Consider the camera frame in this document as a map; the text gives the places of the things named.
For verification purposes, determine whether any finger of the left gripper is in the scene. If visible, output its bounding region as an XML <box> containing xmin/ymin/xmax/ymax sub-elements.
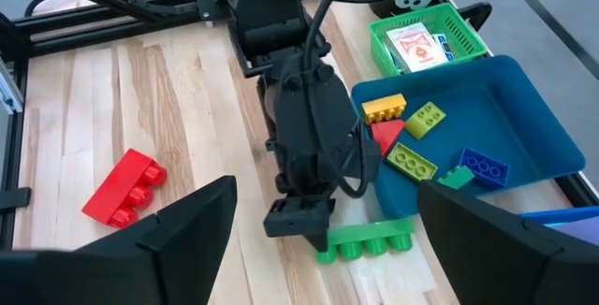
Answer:
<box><xmin>303</xmin><ymin>228</ymin><xmax>331</xmax><ymax>254</ymax></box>

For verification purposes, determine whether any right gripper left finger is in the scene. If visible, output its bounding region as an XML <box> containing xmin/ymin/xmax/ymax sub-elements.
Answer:
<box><xmin>0</xmin><ymin>176</ymin><xmax>238</xmax><ymax>305</ymax></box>

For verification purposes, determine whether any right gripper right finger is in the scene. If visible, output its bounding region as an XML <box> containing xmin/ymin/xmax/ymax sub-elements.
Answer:
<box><xmin>417</xmin><ymin>181</ymin><xmax>599</xmax><ymax>305</ymax></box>

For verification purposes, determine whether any long green building block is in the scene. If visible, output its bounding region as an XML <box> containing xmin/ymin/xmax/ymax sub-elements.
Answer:
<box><xmin>315</xmin><ymin>217</ymin><xmax>416</xmax><ymax>265</ymax></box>

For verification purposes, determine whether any large red building block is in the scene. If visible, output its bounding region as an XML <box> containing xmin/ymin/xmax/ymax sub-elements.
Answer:
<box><xmin>81</xmin><ymin>148</ymin><xmax>168</xmax><ymax>229</ymax></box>

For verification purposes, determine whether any blue building block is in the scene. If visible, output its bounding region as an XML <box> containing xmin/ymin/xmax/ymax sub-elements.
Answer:
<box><xmin>458</xmin><ymin>146</ymin><xmax>511</xmax><ymax>189</ymax></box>

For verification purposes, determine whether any green eight-stud building block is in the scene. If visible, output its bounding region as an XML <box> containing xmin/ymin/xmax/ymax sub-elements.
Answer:
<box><xmin>437</xmin><ymin>164</ymin><xmax>476</xmax><ymax>191</ymax></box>

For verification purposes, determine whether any red wedge block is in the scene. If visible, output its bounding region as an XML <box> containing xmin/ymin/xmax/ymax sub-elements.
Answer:
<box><xmin>371</xmin><ymin>118</ymin><xmax>406</xmax><ymax>157</ymax></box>

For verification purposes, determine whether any lime green building block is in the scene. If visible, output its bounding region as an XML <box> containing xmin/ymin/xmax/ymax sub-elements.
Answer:
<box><xmin>386</xmin><ymin>141</ymin><xmax>439</xmax><ymax>183</ymax></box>
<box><xmin>403</xmin><ymin>101</ymin><xmax>447</xmax><ymax>141</ymax></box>

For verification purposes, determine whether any yellow building block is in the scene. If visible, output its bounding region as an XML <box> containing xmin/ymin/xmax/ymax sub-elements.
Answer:
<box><xmin>360</xmin><ymin>93</ymin><xmax>407</xmax><ymax>125</ymax></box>

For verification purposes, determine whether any blue plastic basket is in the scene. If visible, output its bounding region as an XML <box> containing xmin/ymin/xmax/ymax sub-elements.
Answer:
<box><xmin>519</xmin><ymin>205</ymin><xmax>599</xmax><ymax>225</ymax></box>

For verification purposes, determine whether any dark teal plastic tray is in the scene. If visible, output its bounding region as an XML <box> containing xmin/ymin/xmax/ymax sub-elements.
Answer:
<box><xmin>350</xmin><ymin>54</ymin><xmax>587</xmax><ymax>220</ymax></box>

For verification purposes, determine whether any green plastic basket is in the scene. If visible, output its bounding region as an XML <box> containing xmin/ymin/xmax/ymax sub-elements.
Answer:
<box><xmin>368</xmin><ymin>2</ymin><xmax>489</xmax><ymax>80</ymax></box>

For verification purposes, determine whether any black curved frame bracket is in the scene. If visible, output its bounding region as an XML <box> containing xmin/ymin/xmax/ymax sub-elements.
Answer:
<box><xmin>456</xmin><ymin>1</ymin><xmax>493</xmax><ymax>31</ymax></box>

